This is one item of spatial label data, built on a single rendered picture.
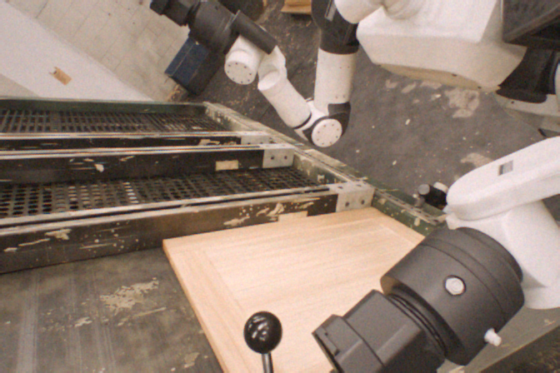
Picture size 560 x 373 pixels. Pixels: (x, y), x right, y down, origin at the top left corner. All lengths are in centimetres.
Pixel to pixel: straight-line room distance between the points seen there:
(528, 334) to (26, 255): 79
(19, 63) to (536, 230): 434
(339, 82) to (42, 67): 381
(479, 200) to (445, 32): 33
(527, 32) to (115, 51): 553
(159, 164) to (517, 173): 96
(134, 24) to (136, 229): 521
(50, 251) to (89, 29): 516
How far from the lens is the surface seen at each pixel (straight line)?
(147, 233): 75
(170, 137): 132
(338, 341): 27
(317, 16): 84
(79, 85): 444
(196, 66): 497
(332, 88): 88
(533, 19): 55
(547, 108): 108
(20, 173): 112
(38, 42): 440
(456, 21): 61
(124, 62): 586
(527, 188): 34
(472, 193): 35
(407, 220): 96
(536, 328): 71
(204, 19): 78
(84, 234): 73
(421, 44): 64
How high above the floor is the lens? 170
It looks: 38 degrees down
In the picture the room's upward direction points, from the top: 54 degrees counter-clockwise
